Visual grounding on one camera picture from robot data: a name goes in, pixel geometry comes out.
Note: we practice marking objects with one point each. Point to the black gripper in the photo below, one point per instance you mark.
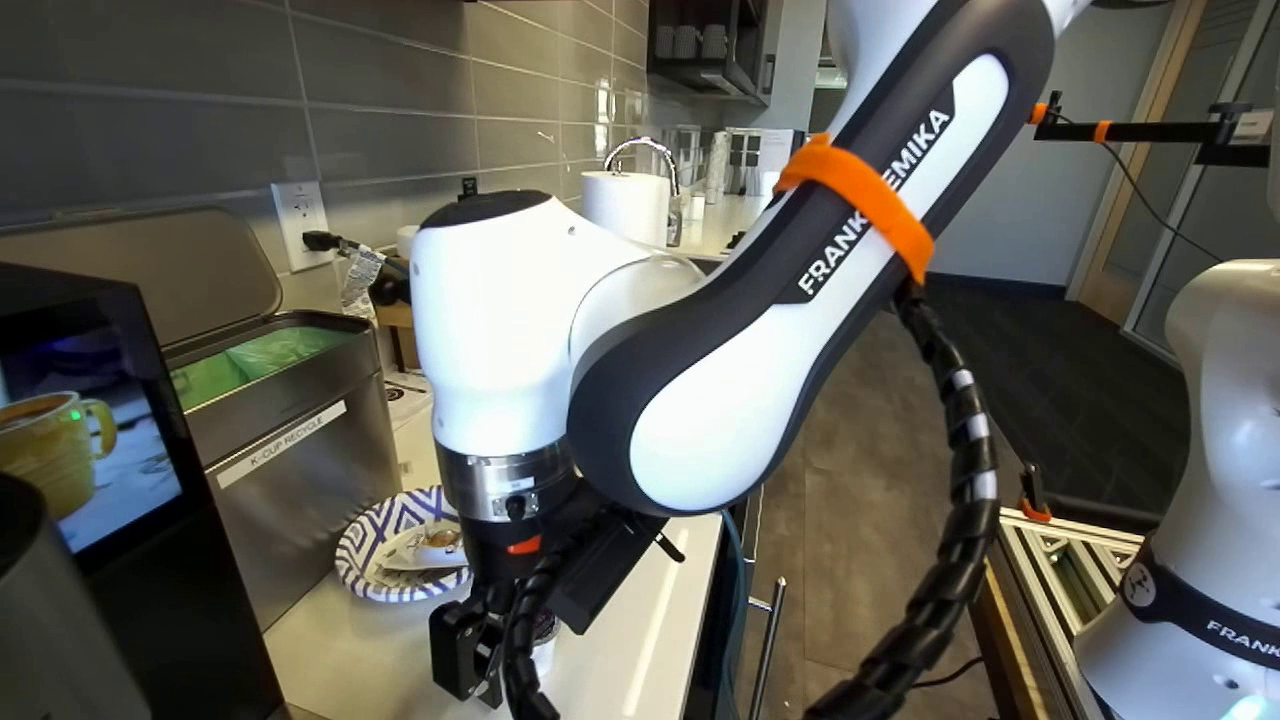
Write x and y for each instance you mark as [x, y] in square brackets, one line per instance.
[499, 573]

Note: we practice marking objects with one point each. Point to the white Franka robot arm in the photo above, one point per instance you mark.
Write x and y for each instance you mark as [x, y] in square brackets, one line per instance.
[505, 307]

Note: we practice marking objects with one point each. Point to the silver metal bin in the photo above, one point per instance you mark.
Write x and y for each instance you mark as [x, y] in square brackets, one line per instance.
[287, 440]

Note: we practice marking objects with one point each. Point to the black coffee machine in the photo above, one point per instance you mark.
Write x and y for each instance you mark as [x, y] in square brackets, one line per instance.
[132, 584]

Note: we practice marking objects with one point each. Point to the white paper towel roll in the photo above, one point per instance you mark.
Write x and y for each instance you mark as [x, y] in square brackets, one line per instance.
[625, 204]

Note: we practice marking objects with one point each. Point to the silver coffee carafe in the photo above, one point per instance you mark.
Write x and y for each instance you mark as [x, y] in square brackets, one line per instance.
[52, 626]

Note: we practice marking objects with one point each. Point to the white toaster appliance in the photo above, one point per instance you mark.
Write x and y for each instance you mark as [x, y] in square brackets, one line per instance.
[750, 163]

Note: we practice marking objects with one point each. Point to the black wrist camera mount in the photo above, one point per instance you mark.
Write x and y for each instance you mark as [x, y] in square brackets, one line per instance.
[607, 566]

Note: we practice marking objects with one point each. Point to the white wall outlet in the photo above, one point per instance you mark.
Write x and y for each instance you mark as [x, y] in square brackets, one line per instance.
[296, 221]

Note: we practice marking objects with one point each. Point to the aluminium profile frame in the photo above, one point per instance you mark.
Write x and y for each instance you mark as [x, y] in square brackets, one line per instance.
[1066, 584]

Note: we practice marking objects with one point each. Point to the black camera pole orange clamps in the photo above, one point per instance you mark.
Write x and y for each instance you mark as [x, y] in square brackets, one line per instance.
[1147, 131]

